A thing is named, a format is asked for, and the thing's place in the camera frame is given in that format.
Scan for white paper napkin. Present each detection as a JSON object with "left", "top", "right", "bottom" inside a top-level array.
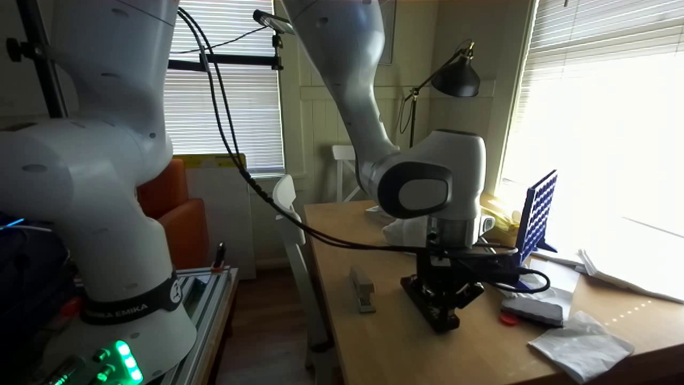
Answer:
[{"left": 525, "top": 313, "right": 636, "bottom": 385}]

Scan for black floor lamp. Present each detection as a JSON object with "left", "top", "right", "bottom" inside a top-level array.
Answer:
[{"left": 400, "top": 41, "right": 482, "bottom": 150}]

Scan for white plastic wrap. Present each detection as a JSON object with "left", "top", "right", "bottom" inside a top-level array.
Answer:
[{"left": 519, "top": 254, "right": 584, "bottom": 310}]

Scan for orange armchair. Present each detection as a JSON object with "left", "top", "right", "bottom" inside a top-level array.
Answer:
[{"left": 134, "top": 157, "right": 211, "bottom": 271}]

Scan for wide white window blinds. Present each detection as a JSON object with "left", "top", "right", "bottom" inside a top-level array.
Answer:
[{"left": 498, "top": 0, "right": 684, "bottom": 242}]

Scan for white crumpled cloth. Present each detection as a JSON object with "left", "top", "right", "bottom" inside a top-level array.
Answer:
[{"left": 363, "top": 203, "right": 432, "bottom": 250}]

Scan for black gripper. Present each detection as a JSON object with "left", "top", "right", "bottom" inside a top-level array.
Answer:
[{"left": 415, "top": 244, "right": 487, "bottom": 321}]

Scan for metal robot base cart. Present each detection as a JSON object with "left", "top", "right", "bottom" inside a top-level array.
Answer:
[{"left": 155, "top": 263, "right": 242, "bottom": 385}]

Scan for white panel with yellow edge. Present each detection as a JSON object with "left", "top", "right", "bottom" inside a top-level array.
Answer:
[{"left": 173, "top": 152, "right": 259, "bottom": 282}]

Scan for narrow white window blinds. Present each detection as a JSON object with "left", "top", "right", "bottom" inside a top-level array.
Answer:
[{"left": 161, "top": 0, "right": 286, "bottom": 174}]

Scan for small white box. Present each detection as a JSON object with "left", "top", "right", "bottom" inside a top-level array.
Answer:
[{"left": 499, "top": 290, "right": 572, "bottom": 329}]

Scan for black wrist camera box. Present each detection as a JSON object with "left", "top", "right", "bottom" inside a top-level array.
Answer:
[{"left": 466, "top": 244, "right": 523, "bottom": 285}]

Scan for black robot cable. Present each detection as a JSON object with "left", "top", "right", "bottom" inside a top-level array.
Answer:
[{"left": 174, "top": 4, "right": 553, "bottom": 295}]

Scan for yellow soft object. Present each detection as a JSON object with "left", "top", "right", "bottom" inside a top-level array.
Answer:
[{"left": 480, "top": 200, "right": 523, "bottom": 248}]

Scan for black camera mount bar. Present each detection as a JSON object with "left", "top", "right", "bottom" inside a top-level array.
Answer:
[{"left": 167, "top": 6, "right": 295, "bottom": 72}]

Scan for black remote control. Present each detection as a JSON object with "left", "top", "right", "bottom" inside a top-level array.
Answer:
[{"left": 400, "top": 274, "right": 461, "bottom": 335}]

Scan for blue connect four grid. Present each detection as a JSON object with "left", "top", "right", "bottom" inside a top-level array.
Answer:
[{"left": 498, "top": 170, "right": 560, "bottom": 295}]

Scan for white plastic chair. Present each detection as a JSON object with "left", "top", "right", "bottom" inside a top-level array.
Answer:
[{"left": 270, "top": 174, "right": 334, "bottom": 352}]

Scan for white paper stack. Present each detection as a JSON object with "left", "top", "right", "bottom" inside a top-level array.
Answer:
[{"left": 531, "top": 233, "right": 684, "bottom": 305}]

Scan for white wooden cross-back chair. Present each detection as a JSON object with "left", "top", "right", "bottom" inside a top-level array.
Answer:
[{"left": 328, "top": 143, "right": 363, "bottom": 205}]

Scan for dark equipment pile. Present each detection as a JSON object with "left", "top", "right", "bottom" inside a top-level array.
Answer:
[{"left": 0, "top": 207, "right": 81, "bottom": 385}]

